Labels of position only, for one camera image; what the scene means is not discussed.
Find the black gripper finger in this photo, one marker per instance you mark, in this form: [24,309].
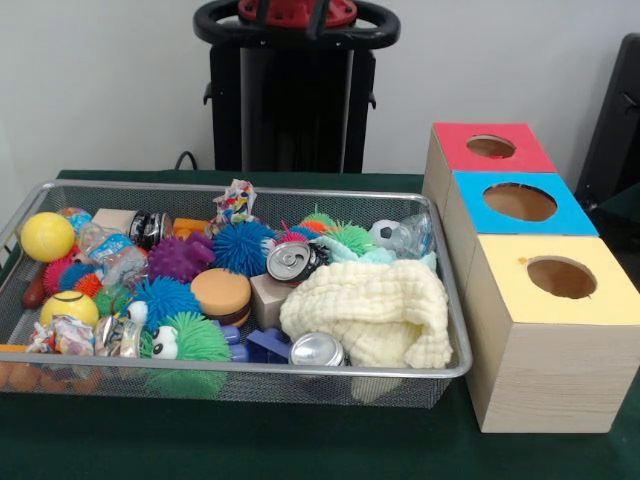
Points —
[316,17]
[261,10]

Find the black crushed soda can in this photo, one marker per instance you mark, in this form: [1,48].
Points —
[295,260]

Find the cream waffle cloth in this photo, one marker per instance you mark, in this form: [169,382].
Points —
[370,310]

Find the shallow clear mesh bin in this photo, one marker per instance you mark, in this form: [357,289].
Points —
[300,387]

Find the wooden box with three holes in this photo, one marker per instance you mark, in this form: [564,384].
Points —
[550,375]

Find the small black white soccer ball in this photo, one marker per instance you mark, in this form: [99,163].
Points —
[385,234]

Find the purple spiky ball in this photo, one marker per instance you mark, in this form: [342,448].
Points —
[180,257]

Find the toy hamburger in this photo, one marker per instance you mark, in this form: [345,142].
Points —
[220,295]

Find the blue fuzzy toy with eyes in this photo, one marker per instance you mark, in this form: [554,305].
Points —
[165,300]

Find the plain yellow ball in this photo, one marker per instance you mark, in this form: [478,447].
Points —
[47,237]

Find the black upright panel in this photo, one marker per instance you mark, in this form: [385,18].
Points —
[620,100]

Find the silver crushed can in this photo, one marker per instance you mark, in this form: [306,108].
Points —
[316,350]

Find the green fuzzy toy with eyes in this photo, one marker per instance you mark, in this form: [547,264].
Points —
[200,337]

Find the yellow smiley face ball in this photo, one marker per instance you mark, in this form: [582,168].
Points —
[69,307]

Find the dark green side table cloth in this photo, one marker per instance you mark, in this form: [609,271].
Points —
[625,215]

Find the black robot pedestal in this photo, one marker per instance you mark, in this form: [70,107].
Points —
[300,100]

